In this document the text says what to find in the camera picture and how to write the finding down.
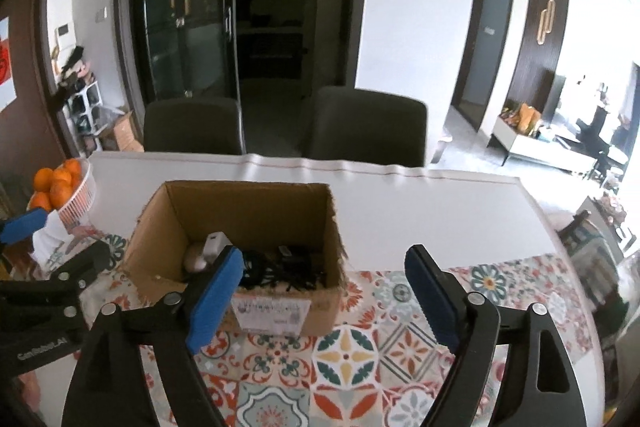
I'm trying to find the white shoe rack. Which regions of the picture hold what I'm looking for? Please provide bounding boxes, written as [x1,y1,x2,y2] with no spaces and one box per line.
[65,83,104,152]

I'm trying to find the clear plastic bag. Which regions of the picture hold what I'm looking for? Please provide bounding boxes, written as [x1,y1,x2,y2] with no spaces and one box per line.
[90,104,126,138]

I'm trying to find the red wall poster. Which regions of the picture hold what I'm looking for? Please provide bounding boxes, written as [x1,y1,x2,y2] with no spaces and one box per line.
[0,17,19,110]

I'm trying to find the dark room door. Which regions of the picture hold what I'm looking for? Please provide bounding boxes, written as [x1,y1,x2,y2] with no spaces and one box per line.
[451,0,517,130]

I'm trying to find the gold wall ornament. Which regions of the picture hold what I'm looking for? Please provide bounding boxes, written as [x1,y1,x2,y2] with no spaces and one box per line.
[537,0,557,45]

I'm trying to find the small cardboard box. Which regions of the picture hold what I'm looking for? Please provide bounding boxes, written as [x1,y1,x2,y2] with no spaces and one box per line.
[112,111,146,152]

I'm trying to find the wooden side chair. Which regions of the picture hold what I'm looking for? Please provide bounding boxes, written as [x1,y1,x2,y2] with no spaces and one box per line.
[557,197,640,268]

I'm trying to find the black piano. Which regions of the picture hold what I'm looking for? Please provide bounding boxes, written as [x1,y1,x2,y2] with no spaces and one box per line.
[575,82,631,158]

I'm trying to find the yellow bag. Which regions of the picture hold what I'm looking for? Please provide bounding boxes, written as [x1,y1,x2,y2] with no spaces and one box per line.
[517,103,544,132]

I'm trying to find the bags on shoe rack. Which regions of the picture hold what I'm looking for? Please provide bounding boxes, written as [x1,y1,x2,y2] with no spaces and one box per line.
[55,46,96,100]

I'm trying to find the white tissue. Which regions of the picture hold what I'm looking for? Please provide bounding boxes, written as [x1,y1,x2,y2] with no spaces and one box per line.
[32,212,71,259]

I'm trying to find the grey computer mouse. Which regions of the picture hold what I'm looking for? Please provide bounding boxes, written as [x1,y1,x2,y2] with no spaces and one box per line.
[183,243,214,274]

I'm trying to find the black cable bundle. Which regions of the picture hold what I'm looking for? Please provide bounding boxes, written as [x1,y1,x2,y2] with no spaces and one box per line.
[240,244,329,293]

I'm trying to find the dark wood wall panel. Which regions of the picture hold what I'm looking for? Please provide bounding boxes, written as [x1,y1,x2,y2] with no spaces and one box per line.
[510,0,571,118]

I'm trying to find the white low cabinet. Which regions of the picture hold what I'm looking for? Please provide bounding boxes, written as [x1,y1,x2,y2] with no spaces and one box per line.
[489,117,598,178]

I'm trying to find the white table sheet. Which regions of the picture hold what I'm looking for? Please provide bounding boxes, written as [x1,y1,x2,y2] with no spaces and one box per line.
[87,151,566,274]

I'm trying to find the pile of oranges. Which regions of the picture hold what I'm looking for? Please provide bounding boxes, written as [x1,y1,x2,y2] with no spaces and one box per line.
[32,158,84,212]

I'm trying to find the brown cardboard box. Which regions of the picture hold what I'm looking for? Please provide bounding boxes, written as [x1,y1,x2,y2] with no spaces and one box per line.
[121,180,349,338]

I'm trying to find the dark grey dining chair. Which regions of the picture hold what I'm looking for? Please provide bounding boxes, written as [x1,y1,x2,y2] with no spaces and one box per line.
[307,86,429,168]
[143,97,247,155]

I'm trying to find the brown wooden door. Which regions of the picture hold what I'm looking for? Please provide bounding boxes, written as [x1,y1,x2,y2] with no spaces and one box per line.
[0,0,76,188]

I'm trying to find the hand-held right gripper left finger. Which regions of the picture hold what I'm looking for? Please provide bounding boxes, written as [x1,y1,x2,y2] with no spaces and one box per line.
[61,246,245,427]

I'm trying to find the white plastic basket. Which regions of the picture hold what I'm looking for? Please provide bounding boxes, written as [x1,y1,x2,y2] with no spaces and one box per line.
[27,158,98,226]

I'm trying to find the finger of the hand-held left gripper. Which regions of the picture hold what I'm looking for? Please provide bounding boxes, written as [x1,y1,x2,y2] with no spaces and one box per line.
[0,208,49,246]
[0,241,112,297]

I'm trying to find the patterned tablecloth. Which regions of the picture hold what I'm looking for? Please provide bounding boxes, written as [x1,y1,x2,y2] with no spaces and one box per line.
[45,232,596,427]

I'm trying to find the white power adapter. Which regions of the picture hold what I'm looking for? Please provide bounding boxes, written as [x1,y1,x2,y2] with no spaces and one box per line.
[202,232,234,261]

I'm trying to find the dark glass sliding door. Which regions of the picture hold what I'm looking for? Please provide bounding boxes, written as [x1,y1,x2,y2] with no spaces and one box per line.
[116,0,243,112]

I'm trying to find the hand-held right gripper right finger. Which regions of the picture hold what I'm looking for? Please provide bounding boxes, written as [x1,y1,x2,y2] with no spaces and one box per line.
[404,245,587,427]

